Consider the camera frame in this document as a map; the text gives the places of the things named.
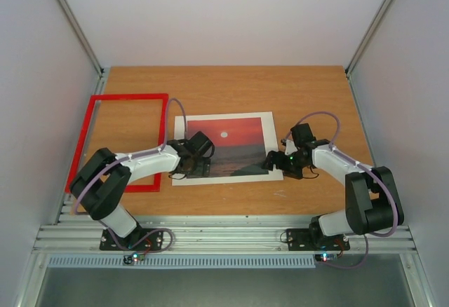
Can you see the circuit board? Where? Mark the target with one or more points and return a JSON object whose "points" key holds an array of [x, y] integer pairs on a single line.
{"points": [[133, 258], [326, 257]]}

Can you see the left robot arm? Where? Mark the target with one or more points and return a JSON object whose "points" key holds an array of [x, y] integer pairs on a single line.
{"points": [[100, 184]]}

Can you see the left circuit board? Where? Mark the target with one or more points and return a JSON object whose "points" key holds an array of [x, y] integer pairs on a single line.
{"points": [[133, 258]]}

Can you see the right aluminium corner post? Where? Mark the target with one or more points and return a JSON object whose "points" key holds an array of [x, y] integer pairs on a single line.
{"points": [[374, 25]]}

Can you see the aluminium corner post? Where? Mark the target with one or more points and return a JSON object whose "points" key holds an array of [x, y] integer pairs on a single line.
{"points": [[76, 27], [374, 25]]}

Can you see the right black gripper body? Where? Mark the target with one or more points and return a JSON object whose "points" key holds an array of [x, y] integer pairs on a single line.
{"points": [[278, 160]]}

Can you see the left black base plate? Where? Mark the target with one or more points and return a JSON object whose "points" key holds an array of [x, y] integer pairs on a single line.
{"points": [[112, 240]]}

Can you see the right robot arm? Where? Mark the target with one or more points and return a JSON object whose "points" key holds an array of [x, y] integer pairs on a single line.
{"points": [[371, 201]]}

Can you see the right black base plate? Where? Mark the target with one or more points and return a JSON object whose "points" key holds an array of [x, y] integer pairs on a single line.
{"points": [[302, 239]]}

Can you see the red picture frame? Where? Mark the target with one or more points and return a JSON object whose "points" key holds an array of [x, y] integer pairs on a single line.
{"points": [[89, 114]]}

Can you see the right circuit board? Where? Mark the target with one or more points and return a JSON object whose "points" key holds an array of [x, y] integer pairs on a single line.
{"points": [[326, 257]]}

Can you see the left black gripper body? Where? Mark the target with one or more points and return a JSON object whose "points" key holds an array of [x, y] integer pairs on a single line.
{"points": [[203, 169]]}

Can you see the left aluminium corner post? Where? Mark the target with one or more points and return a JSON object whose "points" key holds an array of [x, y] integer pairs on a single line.
{"points": [[76, 27]]}

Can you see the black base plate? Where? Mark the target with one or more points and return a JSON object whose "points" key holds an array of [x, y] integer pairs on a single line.
{"points": [[302, 239], [112, 240]]}

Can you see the grey slotted cable duct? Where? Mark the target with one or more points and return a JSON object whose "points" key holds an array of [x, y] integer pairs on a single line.
{"points": [[184, 261]]}

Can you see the aluminium rail base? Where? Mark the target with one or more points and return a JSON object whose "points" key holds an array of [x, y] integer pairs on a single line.
{"points": [[211, 235]]}

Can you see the sunset photo with white mat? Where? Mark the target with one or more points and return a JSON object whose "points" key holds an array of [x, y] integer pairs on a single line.
{"points": [[242, 142]]}

